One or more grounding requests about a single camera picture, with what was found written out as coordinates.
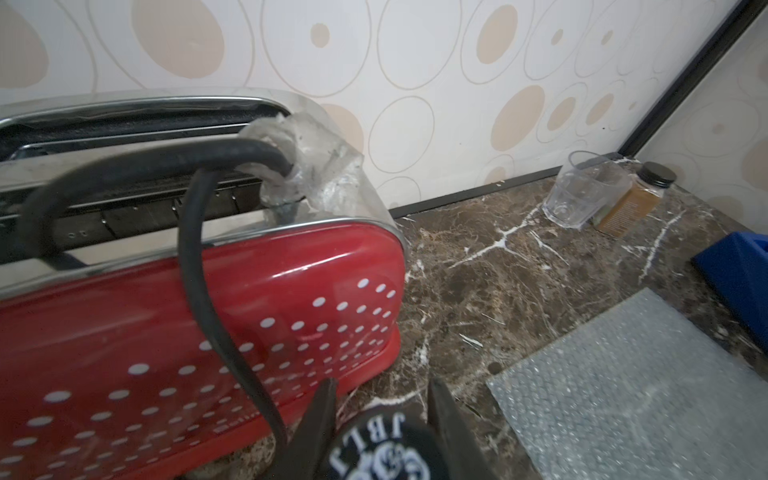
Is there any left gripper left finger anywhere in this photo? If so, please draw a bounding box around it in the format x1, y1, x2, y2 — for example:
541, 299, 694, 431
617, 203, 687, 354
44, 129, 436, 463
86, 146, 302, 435
259, 378, 338, 479

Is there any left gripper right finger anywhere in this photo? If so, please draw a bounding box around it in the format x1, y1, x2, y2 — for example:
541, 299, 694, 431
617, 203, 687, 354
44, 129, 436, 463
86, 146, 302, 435
427, 377, 497, 479

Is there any red drink bottle back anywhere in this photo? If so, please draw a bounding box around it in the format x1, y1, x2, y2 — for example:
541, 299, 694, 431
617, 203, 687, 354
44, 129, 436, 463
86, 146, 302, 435
316, 406, 449, 479

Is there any blue tape dispenser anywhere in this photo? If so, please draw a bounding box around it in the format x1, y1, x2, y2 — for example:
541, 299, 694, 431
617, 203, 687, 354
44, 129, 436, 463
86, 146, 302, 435
691, 232, 768, 352

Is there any red perforated plastic basket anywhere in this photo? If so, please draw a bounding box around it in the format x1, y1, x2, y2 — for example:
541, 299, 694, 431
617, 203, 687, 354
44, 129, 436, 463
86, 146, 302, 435
1, 220, 405, 479

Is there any brown spice jar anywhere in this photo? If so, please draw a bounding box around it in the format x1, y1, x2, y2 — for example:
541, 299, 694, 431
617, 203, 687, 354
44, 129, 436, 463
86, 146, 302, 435
593, 161, 677, 238

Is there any clear drinking glass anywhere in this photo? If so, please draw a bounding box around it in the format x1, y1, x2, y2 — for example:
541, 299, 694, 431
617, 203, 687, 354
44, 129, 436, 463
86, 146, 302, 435
541, 150, 631, 229

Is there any silver toaster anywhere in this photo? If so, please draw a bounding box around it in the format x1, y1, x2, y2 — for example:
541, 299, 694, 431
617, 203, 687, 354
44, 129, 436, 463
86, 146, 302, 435
1, 87, 398, 299

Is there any black toaster power cord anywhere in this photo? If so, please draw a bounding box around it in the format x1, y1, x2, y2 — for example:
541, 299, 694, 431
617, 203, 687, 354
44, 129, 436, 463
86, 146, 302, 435
17, 137, 295, 457

